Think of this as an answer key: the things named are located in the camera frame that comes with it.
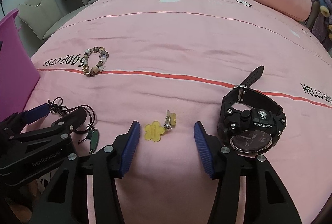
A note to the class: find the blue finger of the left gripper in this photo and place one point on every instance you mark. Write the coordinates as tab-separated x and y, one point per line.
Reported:
36	113
70	122

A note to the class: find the yellow flower hair clip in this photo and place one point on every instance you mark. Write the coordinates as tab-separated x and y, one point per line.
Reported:
156	130

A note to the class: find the purple plastic basin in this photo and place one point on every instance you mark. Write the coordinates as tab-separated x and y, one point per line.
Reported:
18	75

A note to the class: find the left hand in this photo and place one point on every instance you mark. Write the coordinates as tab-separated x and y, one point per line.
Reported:
23	199

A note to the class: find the pink panda bed sheet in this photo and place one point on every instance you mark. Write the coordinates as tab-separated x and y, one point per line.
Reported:
132	60

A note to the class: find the black wrist watch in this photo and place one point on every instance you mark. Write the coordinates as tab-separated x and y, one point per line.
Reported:
250	122

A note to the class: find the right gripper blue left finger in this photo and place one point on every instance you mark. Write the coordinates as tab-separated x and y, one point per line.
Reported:
132	138

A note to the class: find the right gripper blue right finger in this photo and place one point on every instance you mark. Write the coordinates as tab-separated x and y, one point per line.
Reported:
204	144

